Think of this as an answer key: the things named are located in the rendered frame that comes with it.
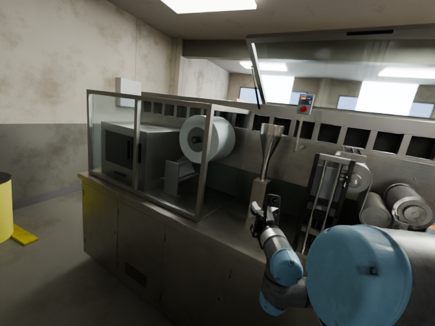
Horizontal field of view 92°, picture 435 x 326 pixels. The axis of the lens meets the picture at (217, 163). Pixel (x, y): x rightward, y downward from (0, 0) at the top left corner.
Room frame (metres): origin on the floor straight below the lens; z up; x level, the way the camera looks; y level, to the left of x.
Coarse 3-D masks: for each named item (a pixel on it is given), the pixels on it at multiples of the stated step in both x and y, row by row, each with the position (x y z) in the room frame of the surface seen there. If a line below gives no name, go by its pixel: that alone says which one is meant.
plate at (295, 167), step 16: (256, 144) 1.58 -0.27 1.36; (288, 144) 1.47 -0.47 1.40; (256, 160) 1.57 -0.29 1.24; (272, 160) 1.52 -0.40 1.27; (288, 160) 1.46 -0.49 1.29; (304, 160) 1.41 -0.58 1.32; (320, 160) 1.36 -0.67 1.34; (368, 160) 1.24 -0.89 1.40; (384, 160) 1.21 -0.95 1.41; (400, 160) 1.17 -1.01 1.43; (272, 176) 1.50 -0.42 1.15; (288, 176) 1.45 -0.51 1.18; (304, 176) 1.40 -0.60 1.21; (384, 176) 1.19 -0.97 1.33; (400, 176) 1.16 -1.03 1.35; (416, 176) 1.13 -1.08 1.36; (432, 176) 1.10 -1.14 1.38; (432, 192) 1.09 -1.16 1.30
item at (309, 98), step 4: (300, 96) 1.16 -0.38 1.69; (304, 96) 1.15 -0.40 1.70; (308, 96) 1.14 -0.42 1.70; (312, 96) 1.14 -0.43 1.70; (300, 100) 1.16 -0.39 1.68; (304, 100) 1.15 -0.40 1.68; (308, 100) 1.14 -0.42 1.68; (312, 100) 1.13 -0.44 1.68; (300, 104) 1.15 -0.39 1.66; (304, 104) 1.15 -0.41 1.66; (308, 104) 1.14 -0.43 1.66; (312, 104) 1.14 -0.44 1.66; (300, 108) 1.15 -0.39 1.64; (304, 108) 1.13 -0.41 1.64; (308, 108) 1.14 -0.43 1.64; (296, 112) 1.16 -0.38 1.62; (300, 112) 1.15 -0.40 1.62; (304, 112) 1.14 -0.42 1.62; (308, 112) 1.14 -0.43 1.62
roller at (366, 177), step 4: (356, 168) 1.00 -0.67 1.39; (360, 168) 0.99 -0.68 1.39; (364, 168) 0.98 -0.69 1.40; (356, 172) 0.99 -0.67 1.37; (360, 172) 0.99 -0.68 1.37; (364, 172) 0.98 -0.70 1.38; (368, 172) 0.97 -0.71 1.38; (364, 176) 0.98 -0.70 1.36; (368, 176) 0.97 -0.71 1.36; (364, 180) 0.97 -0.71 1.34; (368, 180) 0.97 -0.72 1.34; (364, 184) 0.97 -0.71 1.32; (368, 184) 0.96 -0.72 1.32; (348, 188) 1.00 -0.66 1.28; (352, 188) 0.99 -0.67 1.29; (356, 188) 0.98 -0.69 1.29; (360, 188) 0.98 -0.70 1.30; (364, 188) 0.97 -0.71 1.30; (352, 192) 0.99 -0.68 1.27; (356, 192) 0.98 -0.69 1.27
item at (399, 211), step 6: (402, 204) 0.88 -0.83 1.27; (408, 204) 0.87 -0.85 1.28; (414, 204) 0.87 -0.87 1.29; (420, 204) 0.86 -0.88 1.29; (426, 204) 0.85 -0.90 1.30; (402, 210) 0.88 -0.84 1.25; (426, 210) 0.85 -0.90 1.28; (402, 216) 0.88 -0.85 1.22; (408, 222) 0.86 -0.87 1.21; (426, 222) 0.84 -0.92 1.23
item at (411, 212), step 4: (404, 208) 0.88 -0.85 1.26; (408, 208) 0.86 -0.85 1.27; (412, 208) 0.85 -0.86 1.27; (416, 208) 0.85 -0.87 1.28; (420, 208) 0.84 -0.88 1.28; (404, 212) 0.87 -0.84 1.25; (408, 212) 0.86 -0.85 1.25; (412, 212) 0.86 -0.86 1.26; (416, 212) 0.85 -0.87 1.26; (420, 212) 0.84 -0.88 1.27; (424, 212) 0.84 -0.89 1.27; (404, 216) 0.86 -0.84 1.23; (408, 216) 0.86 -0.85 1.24; (412, 216) 0.85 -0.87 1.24; (416, 216) 0.84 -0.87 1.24; (420, 216) 0.84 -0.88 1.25; (424, 216) 0.83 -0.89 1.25; (408, 220) 0.85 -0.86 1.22; (412, 220) 0.85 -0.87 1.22; (424, 220) 0.83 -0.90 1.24
